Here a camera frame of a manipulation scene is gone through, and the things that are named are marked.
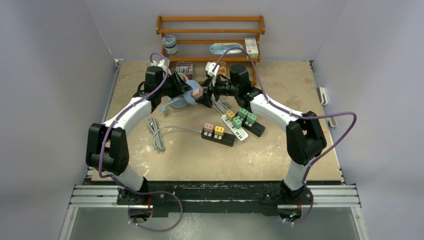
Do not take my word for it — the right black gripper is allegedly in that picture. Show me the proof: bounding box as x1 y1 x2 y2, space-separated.
195 73 239 109

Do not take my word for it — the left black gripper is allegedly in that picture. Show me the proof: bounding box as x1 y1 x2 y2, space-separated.
157 71 192 99

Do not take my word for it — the pink plug round socket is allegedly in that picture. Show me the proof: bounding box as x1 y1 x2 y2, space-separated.
191 88 203 99

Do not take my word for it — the round blue power socket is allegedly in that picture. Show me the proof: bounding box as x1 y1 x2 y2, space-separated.
183 80 202 105

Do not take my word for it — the yellow plug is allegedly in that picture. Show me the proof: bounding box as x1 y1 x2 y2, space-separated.
225 109 236 122
214 126 225 136

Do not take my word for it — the black power strip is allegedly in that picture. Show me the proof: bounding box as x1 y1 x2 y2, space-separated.
201 130 236 147
241 118 266 137

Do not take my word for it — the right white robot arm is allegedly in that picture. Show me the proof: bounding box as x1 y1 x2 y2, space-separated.
195 62 327 204

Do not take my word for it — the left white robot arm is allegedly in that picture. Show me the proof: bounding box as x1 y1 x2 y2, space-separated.
85 66 193 205

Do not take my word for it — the yellow plug on white strip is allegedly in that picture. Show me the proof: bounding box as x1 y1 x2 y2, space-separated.
225 109 236 122

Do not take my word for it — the green plug upper black strip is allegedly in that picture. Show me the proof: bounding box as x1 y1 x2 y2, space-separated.
237 108 250 119

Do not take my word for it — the green plug black strip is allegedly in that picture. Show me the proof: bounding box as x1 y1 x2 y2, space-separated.
246 113 257 125
237 108 250 119

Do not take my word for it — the green plug on white strip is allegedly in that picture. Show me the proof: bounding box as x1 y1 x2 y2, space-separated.
232 116 243 129

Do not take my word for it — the green plug lower black strip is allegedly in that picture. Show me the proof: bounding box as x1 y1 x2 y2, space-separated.
246 113 257 125

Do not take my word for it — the small orange book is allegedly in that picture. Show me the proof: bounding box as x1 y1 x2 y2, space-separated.
218 61 227 77

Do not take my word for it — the pack of coloured markers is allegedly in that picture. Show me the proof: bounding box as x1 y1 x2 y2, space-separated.
175 61 194 80

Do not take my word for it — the blue packaged toothbrush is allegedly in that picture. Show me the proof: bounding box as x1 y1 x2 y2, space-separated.
209 43 243 55

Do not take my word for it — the blue white round tin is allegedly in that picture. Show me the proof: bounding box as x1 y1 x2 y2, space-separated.
162 35 178 55

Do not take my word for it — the wooden shelf rack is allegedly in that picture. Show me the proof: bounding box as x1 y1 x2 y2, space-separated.
155 15 266 87

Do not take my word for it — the white power strip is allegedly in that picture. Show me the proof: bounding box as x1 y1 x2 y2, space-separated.
221 114 249 141

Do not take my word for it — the white green box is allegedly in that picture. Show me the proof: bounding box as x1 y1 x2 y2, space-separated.
244 38 259 59

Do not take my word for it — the coiled grey cable round socket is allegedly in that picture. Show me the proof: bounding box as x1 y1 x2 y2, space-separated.
161 96 189 114

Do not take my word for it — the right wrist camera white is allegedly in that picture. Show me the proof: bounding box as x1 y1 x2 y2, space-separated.
205 61 220 78

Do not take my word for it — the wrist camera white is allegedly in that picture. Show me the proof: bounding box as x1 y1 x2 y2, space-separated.
151 58 172 75
205 61 220 78

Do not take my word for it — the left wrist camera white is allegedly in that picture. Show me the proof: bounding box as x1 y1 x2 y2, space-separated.
151 58 172 75

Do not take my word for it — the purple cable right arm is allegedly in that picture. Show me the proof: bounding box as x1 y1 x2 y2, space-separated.
211 47 358 226

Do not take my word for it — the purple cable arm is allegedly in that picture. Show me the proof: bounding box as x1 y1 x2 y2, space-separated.
97 52 184 233
211 47 358 226

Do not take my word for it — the grey cable of left strip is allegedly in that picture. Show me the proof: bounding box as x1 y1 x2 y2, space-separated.
146 117 203 153

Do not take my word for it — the white wall bracket upper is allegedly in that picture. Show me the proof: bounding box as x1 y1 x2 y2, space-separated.
316 86 329 106

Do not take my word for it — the white wall bracket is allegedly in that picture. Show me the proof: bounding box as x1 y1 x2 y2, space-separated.
316 86 329 106
326 116 337 128

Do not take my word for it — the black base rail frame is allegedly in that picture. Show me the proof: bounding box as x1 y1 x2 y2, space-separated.
69 181 361 218

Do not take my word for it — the white wall bracket lower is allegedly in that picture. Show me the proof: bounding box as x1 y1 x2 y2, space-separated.
326 116 337 128

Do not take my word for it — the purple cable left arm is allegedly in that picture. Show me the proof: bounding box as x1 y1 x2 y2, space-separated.
97 52 184 233

